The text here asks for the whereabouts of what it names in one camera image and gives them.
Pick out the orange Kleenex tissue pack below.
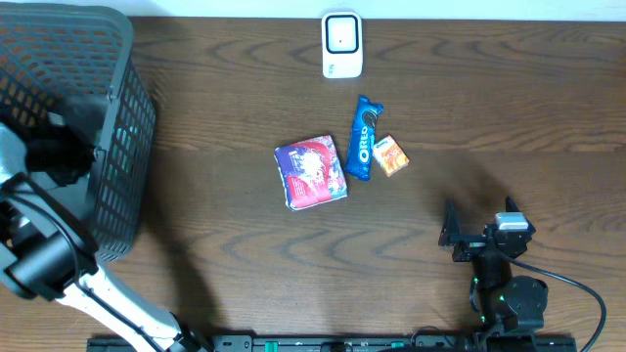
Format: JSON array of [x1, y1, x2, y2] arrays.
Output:
[[373, 135, 410, 177]]

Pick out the red purple tissue pack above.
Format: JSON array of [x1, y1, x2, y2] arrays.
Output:
[[274, 135, 347, 211]]

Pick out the grey plastic mesh basket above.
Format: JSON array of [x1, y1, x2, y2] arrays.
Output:
[[1, 2, 156, 261]]

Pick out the blue Oreo cookie pack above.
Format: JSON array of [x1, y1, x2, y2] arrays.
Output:
[[345, 95, 383, 181]]

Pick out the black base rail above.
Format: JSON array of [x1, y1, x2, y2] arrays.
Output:
[[87, 333, 579, 352]]

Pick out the teal snack packet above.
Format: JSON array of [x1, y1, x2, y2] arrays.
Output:
[[112, 126, 139, 173]]

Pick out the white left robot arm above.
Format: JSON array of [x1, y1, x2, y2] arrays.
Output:
[[1, 113, 212, 351]]

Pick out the black cable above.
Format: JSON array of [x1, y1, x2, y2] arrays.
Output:
[[498, 248, 608, 352]]

